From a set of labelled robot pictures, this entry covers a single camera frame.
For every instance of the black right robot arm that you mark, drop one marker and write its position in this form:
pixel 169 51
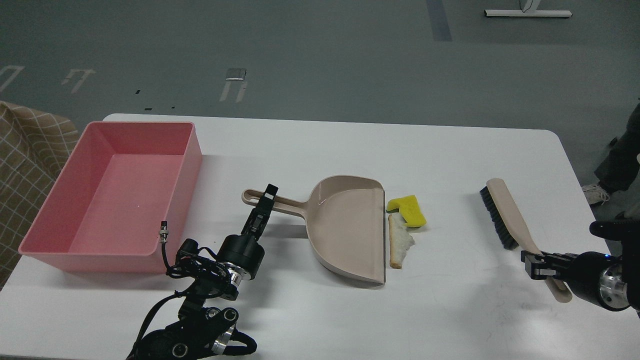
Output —
pixel 608 281

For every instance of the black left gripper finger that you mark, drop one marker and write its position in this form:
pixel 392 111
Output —
pixel 270 192
pixel 259 217

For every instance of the yellow green sponge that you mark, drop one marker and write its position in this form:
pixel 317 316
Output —
pixel 409 208

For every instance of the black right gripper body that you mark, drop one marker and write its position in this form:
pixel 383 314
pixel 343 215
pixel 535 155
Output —
pixel 586 271

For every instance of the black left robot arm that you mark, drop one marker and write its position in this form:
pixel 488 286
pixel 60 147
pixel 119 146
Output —
pixel 200 331

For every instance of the white bread slice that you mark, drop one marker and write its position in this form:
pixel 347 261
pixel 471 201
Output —
pixel 400 240

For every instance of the beige plastic dustpan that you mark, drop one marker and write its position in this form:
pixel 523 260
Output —
pixel 344 221

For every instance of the silver floor plate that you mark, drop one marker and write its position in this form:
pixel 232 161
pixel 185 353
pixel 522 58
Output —
pixel 236 74

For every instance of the person in grey clothes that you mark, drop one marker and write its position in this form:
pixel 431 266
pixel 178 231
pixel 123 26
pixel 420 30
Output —
pixel 620 167

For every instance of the white stand base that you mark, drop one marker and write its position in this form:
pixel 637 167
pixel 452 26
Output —
pixel 528 9

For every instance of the beige hand brush black bristles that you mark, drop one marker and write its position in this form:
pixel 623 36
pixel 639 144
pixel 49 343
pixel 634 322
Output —
pixel 509 224

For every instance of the beige checkered cloth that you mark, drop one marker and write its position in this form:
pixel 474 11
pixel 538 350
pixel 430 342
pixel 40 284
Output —
pixel 34 147

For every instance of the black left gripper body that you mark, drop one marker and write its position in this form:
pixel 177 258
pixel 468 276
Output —
pixel 244 251

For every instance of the pink plastic bin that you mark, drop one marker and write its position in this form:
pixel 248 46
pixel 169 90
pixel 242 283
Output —
pixel 105 211

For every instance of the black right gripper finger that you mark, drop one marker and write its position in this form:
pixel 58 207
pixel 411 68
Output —
pixel 529 256
pixel 553 271

